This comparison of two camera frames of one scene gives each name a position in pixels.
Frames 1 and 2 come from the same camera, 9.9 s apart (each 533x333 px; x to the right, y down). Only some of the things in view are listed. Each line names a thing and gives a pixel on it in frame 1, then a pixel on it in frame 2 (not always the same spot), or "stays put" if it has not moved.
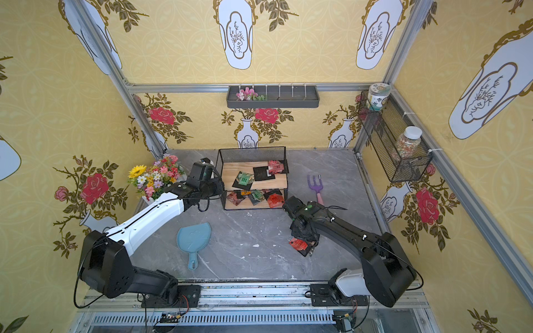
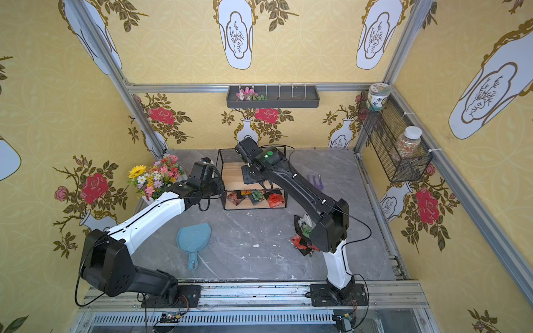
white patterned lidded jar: [378, 94] stays put
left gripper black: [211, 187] stays put
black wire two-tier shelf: [253, 177] stays put
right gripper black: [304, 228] → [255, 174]
